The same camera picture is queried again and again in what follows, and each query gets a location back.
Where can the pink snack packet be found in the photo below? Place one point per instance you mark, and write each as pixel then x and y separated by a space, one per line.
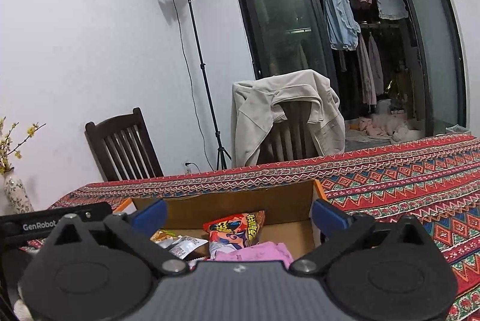
pixel 262 252

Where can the orange cardboard pumpkin box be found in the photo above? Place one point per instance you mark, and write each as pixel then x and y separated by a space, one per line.
pixel 279 214

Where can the beige jacket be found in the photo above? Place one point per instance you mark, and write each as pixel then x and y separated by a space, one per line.
pixel 256 106

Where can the dark wooden chair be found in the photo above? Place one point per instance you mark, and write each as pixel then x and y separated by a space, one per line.
pixel 122 148

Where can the floral ceramic vase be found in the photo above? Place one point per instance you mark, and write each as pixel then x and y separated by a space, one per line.
pixel 16 194

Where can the yellow flower branches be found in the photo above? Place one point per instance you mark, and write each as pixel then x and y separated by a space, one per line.
pixel 9 148

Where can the black sliding door frame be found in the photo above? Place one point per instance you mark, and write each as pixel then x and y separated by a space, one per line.
pixel 401 57

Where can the red orange snack bag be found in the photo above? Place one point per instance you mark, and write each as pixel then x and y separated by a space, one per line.
pixel 234 232

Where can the chair with beige jacket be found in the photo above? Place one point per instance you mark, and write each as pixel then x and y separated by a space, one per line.
pixel 289 139

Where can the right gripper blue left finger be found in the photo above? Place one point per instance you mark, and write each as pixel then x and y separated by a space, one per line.
pixel 150 219

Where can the light blue hanging shirt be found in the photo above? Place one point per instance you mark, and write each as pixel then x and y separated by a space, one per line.
pixel 342 28

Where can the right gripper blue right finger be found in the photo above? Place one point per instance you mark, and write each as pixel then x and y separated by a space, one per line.
pixel 328 218

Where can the patterned red tablecloth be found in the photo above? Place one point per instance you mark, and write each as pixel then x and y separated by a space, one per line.
pixel 411 253

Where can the black light stand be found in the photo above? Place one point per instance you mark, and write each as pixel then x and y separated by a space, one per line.
pixel 222 154

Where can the white yellow cracker packet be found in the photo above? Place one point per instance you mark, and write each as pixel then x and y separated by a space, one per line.
pixel 180 246

